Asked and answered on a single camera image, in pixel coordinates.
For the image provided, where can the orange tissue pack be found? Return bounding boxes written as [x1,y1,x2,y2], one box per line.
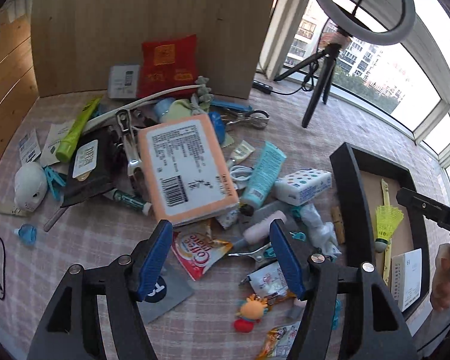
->
[137,114,239,226]

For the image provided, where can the white polka-dot Vinda tissue pack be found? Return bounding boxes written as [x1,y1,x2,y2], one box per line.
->
[272,168,332,206]

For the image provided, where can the light blue cream tube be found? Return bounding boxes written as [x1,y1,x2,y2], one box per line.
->
[240,141,287,216]

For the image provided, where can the person's right hand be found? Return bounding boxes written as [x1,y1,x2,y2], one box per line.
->
[430,244,450,312]

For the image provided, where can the teal clothes peg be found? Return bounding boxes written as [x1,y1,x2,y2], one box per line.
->
[290,232,306,242]

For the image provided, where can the white snack packet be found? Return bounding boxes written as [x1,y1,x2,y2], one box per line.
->
[240,262,289,298]

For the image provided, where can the Coffee mate sachet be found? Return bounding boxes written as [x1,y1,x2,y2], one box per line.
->
[171,231,233,281]

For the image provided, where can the grey card with black circle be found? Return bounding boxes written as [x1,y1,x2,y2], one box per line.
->
[137,262,194,325]

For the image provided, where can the crumpled clear plastic bag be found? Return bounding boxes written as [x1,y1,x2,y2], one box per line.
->
[299,202,341,259]

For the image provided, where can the black wooden tray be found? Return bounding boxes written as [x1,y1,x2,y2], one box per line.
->
[330,142,430,319]

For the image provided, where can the orange red toy figure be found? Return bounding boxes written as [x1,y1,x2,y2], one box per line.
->
[233,294,268,333]

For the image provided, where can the yellow shuttlecock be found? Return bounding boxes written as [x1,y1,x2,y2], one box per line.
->
[375,205,404,253]

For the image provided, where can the wooden clothes peg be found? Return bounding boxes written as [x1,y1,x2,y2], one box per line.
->
[331,205,345,245]

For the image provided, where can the orange snack packet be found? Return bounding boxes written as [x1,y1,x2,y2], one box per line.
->
[256,321,300,360]

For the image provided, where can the black sachet with white label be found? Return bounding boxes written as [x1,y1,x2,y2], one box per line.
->
[61,127,113,208]

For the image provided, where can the small cream tube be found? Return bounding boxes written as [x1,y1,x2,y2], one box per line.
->
[226,140,255,168]

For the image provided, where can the blue plastic clothes peg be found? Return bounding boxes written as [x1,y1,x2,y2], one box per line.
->
[43,166,66,202]

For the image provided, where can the blue round case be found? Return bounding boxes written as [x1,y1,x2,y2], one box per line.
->
[208,111,226,145]

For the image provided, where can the green tube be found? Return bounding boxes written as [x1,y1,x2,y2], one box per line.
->
[56,97,101,164]

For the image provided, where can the light green cleaning cloth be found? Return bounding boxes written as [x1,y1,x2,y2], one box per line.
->
[160,99,193,123]

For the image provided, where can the white mask figurine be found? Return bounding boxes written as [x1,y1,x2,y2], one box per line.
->
[14,162,48,212]

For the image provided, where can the silver metal tongs clip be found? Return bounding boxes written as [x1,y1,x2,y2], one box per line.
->
[221,109,270,130]

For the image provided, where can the blue flat clip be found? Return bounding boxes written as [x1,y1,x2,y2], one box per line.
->
[210,98,254,113]

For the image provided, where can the blue white paper sachet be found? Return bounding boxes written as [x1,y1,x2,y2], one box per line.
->
[18,128,41,165]

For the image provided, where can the black power strip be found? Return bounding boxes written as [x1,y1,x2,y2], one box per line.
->
[252,80,273,94]

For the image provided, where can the black tripod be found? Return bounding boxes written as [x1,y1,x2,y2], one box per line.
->
[274,43,341,128]

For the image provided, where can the grey plush cable holder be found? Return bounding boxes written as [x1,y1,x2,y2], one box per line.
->
[190,76,214,116]

